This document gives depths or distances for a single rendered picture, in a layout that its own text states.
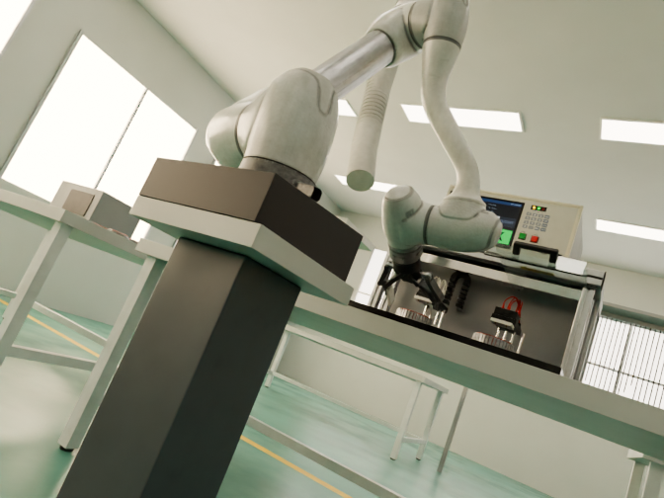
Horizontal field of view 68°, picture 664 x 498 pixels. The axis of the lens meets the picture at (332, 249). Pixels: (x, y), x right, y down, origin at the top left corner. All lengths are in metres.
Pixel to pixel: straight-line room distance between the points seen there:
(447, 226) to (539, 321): 0.65
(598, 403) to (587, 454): 6.66
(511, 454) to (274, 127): 7.23
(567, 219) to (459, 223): 0.59
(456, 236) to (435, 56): 0.48
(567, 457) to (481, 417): 1.19
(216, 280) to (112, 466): 0.34
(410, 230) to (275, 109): 0.46
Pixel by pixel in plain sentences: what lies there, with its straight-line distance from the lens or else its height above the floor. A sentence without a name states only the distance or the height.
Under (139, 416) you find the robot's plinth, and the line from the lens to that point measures 0.91.
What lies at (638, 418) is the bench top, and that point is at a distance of 1.18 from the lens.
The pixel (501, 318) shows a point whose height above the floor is 0.89.
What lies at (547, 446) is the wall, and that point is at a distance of 7.85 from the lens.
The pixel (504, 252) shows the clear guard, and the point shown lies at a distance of 1.40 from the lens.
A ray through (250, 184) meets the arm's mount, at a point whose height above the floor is 0.81.
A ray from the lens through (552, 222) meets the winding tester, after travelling 1.71.
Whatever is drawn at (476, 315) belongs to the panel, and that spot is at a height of 0.91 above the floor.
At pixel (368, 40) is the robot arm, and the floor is 1.41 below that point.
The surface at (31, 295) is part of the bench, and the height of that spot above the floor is 0.40.
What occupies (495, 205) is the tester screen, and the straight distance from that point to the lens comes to 1.76.
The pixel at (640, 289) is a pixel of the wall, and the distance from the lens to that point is 8.22.
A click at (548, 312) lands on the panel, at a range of 1.74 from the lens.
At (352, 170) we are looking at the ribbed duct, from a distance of 2.76.
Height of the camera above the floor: 0.60
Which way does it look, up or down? 12 degrees up
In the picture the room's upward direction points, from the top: 22 degrees clockwise
